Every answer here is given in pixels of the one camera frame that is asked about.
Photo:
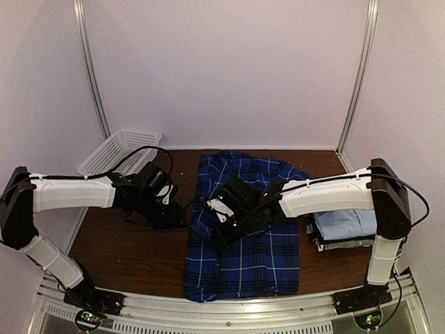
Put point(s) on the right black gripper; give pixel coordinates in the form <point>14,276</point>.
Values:
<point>225,241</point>

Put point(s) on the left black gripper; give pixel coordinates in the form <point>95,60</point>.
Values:
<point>172,219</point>

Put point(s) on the blue plaid long sleeve shirt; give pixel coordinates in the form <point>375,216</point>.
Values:
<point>266,261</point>

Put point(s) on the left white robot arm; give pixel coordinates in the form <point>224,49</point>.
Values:
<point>27,194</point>

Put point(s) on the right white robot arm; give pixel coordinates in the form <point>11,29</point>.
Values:
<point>376,188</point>

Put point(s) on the white plastic mesh basket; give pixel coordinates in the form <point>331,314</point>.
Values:
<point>118,146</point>

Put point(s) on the light blue folded shirt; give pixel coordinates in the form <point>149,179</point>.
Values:
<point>346,224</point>

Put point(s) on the left circuit board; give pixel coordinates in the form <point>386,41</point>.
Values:
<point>88,321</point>

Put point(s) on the circuit board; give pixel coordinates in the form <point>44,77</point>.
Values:
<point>88,321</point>
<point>369,320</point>

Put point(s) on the right circuit board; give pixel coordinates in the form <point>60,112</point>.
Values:
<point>369,320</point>

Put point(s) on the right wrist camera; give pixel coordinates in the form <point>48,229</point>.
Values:
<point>222,211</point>

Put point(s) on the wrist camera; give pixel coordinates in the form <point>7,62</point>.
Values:
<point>167,193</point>
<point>222,211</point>

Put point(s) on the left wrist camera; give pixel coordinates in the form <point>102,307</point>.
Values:
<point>167,193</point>

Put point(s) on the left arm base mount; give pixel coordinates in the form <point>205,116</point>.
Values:
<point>86,296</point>

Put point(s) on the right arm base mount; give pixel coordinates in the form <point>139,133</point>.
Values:
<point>361,298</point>

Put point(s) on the left aluminium frame post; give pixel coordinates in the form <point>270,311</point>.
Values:
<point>91,77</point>

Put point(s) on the aluminium frame post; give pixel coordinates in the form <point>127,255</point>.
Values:
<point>91,77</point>
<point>370,26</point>

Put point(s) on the right aluminium frame post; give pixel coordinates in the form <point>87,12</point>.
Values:
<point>370,26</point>

